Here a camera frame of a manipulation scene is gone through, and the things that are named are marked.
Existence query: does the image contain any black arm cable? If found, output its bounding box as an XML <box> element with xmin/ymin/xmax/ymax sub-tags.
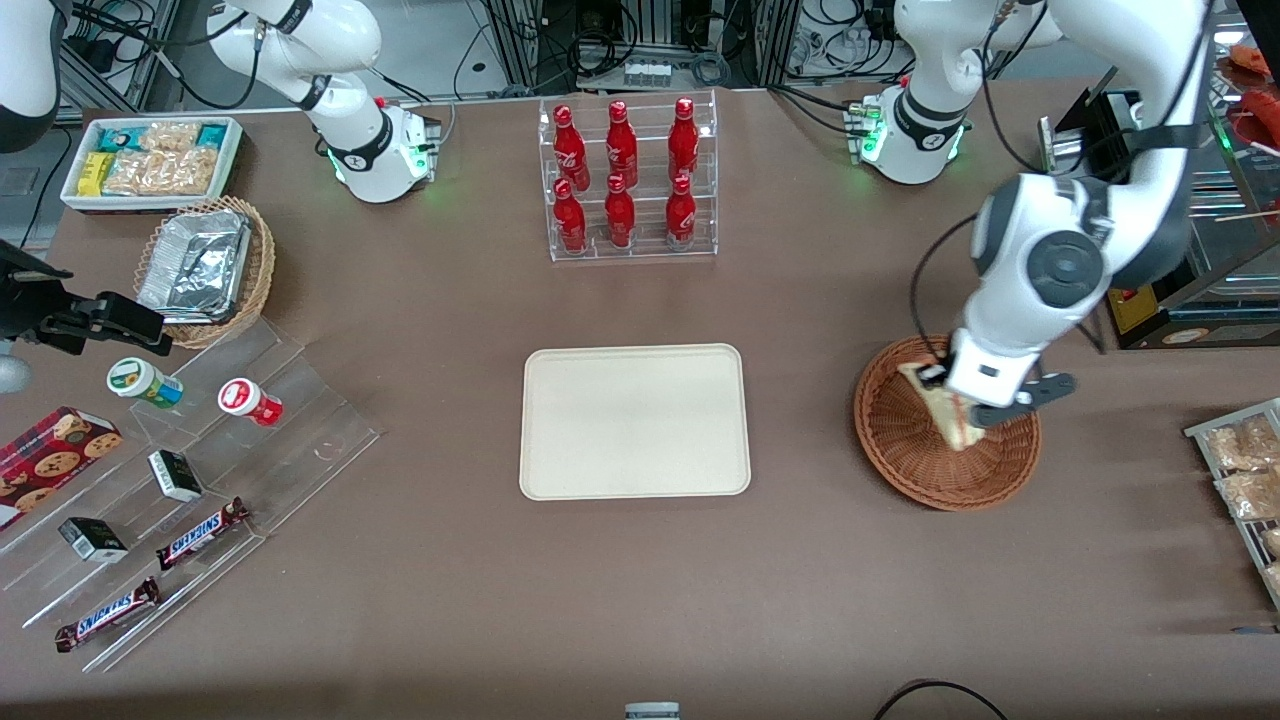
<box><xmin>907</xmin><ymin>214</ymin><xmax>983</xmax><ymax>364</ymax></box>

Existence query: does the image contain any red lidded cup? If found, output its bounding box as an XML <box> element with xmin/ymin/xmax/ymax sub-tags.
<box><xmin>217</xmin><ymin>377</ymin><xmax>285</xmax><ymax>429</ymax></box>

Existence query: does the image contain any clear bagged pastry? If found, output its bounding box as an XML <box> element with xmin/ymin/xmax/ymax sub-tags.
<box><xmin>1203</xmin><ymin>416</ymin><xmax>1280</xmax><ymax>473</ymax></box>
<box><xmin>1213</xmin><ymin>468</ymin><xmax>1280</xmax><ymax>523</ymax></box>

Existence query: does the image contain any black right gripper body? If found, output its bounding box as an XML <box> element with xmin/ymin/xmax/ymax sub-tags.
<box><xmin>0</xmin><ymin>240</ymin><xmax>101</xmax><ymax>354</ymax></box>

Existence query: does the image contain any small black white carton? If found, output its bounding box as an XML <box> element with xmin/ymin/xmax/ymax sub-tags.
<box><xmin>147</xmin><ymin>449</ymin><xmax>205</xmax><ymax>504</ymax></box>
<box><xmin>57</xmin><ymin>516</ymin><xmax>130</xmax><ymax>564</ymax></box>

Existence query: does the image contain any black floor cable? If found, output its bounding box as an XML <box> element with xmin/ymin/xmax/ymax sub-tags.
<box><xmin>872</xmin><ymin>679</ymin><xmax>1011</xmax><ymax>720</ymax></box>

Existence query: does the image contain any red cookie box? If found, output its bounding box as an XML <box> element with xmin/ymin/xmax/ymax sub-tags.
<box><xmin>0</xmin><ymin>405</ymin><xmax>124</xmax><ymax>532</ymax></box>

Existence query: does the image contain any clear acrylic bottle rack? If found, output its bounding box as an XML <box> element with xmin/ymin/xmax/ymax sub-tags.
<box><xmin>538</xmin><ymin>89</ymin><xmax>719</xmax><ymax>263</ymax></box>

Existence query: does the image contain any black food warmer machine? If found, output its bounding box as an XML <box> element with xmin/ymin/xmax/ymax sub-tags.
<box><xmin>1038</xmin><ymin>40</ymin><xmax>1280</xmax><ymax>352</ymax></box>

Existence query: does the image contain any white plastic snack bin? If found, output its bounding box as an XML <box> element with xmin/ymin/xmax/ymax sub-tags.
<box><xmin>60</xmin><ymin>115</ymin><xmax>245</xmax><ymax>216</ymax></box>

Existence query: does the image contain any cream rectangular tray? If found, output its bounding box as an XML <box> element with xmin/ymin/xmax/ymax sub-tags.
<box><xmin>519</xmin><ymin>343</ymin><xmax>752</xmax><ymax>501</ymax></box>

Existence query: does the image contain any red cola bottle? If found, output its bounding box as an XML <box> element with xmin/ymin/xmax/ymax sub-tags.
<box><xmin>665</xmin><ymin>174</ymin><xmax>698</xmax><ymax>252</ymax></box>
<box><xmin>604</xmin><ymin>174</ymin><xmax>637</xmax><ymax>250</ymax></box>
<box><xmin>553</xmin><ymin>104</ymin><xmax>592</xmax><ymax>192</ymax></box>
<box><xmin>605</xmin><ymin>100</ymin><xmax>639</xmax><ymax>189</ymax></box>
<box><xmin>553</xmin><ymin>178</ymin><xmax>588</xmax><ymax>255</ymax></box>
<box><xmin>667</xmin><ymin>97</ymin><xmax>700</xmax><ymax>184</ymax></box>

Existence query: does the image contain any green lidded cup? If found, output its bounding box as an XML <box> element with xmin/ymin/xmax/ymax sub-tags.
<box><xmin>106</xmin><ymin>356</ymin><xmax>186</xmax><ymax>411</ymax></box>

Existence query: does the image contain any Snickers chocolate bar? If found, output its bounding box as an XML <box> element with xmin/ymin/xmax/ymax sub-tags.
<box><xmin>154</xmin><ymin>496</ymin><xmax>252</xmax><ymax>572</ymax></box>
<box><xmin>54</xmin><ymin>576</ymin><xmax>162</xmax><ymax>654</ymax></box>

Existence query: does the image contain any oval wicker basket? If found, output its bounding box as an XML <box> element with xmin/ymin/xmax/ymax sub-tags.
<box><xmin>132</xmin><ymin>195</ymin><xmax>277</xmax><ymax>350</ymax></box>

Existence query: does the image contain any small clear cracker bag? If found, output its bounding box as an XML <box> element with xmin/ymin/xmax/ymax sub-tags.
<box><xmin>137</xmin><ymin>120</ymin><xmax>202</xmax><ymax>154</ymax></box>

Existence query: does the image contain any red food in case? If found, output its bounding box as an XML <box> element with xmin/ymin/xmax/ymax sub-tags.
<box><xmin>1226</xmin><ymin>42</ymin><xmax>1280</xmax><ymax>153</ymax></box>

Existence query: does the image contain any clear acrylic stepped display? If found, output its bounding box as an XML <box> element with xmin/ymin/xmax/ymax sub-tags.
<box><xmin>0</xmin><ymin>317</ymin><xmax>382</xmax><ymax>674</ymax></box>

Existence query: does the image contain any triangular sandwich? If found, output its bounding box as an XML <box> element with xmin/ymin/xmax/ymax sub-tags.
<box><xmin>896</xmin><ymin>360</ymin><xmax>992</xmax><ymax>454</ymax></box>

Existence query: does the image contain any aluminium foil tray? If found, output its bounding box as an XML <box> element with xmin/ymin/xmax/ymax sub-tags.
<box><xmin>137</xmin><ymin>209</ymin><xmax>254</xmax><ymax>324</ymax></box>

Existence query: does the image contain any round brown wicker basket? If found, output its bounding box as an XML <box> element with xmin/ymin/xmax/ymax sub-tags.
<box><xmin>853</xmin><ymin>334</ymin><xmax>1042</xmax><ymax>512</ymax></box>

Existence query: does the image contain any large clear cracker bag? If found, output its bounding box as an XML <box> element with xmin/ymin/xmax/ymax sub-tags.
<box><xmin>103</xmin><ymin>147</ymin><xmax>222</xmax><ymax>198</ymax></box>

